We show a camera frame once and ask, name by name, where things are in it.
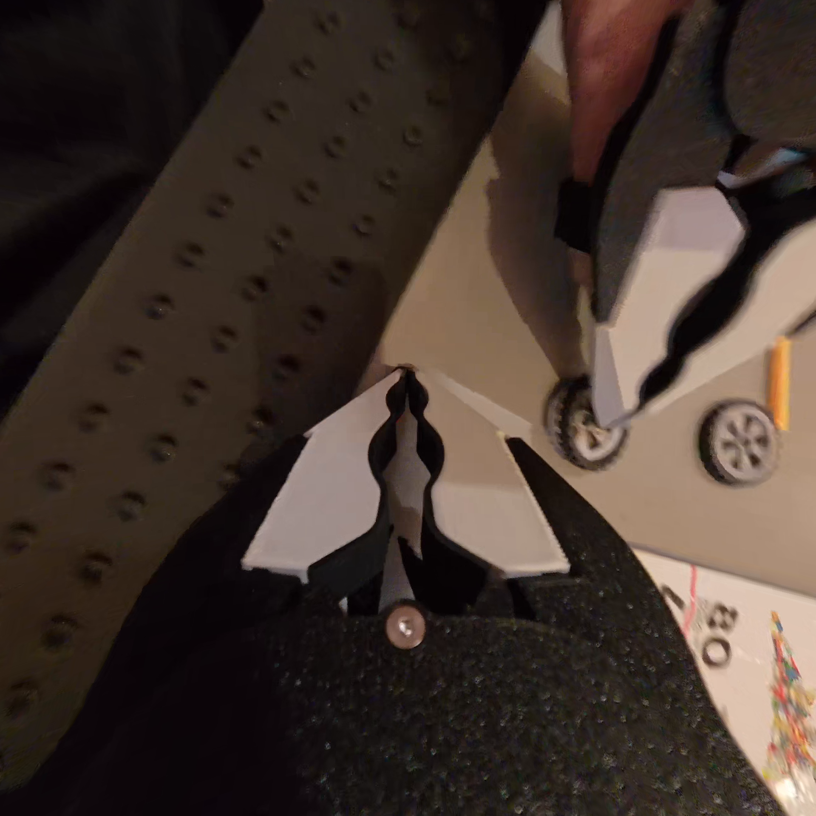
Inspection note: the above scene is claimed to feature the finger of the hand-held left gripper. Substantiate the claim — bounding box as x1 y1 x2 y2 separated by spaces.
588 187 748 431
634 217 816 422

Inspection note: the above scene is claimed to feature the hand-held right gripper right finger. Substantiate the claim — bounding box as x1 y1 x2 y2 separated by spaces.
410 367 571 618

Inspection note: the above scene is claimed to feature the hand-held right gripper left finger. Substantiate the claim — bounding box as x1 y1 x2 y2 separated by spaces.
241 368 409 616

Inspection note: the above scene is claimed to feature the long orange rod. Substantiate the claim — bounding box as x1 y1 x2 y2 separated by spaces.
767 338 793 431

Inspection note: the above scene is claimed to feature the grey toy wheel black tire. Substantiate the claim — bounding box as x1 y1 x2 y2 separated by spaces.
543 376 629 473
698 398 782 488

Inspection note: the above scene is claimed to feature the person's left hand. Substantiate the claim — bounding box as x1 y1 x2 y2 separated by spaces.
561 0 694 182

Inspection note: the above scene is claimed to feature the black perforated pad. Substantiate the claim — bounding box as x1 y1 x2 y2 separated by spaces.
0 0 555 791

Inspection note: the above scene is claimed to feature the K'nex building set booklet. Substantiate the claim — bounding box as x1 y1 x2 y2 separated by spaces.
628 548 816 816

